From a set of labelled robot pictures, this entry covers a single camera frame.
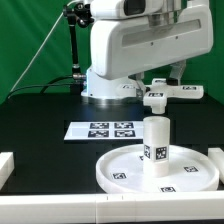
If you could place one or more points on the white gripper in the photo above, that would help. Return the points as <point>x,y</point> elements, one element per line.
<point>122,47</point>

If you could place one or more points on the white cross-shaped table base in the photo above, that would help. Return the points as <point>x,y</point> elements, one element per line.
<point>157,94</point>

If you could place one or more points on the white round table top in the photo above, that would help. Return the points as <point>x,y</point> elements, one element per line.
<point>121,171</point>

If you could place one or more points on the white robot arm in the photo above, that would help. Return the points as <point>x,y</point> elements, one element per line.
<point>104,89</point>

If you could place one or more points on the white right barrier block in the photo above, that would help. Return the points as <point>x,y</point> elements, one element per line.
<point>217,156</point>

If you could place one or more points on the white barrier block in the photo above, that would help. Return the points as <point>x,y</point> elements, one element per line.
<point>217,156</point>
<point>6,167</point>

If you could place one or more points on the white marker board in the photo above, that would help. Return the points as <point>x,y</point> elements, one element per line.
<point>104,130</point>

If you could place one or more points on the white left barrier block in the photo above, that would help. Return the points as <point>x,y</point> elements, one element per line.
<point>6,167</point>

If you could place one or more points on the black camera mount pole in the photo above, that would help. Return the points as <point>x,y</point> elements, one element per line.
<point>78,15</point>

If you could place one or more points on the white front barrier rail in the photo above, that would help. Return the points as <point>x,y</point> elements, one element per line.
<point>111,208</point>

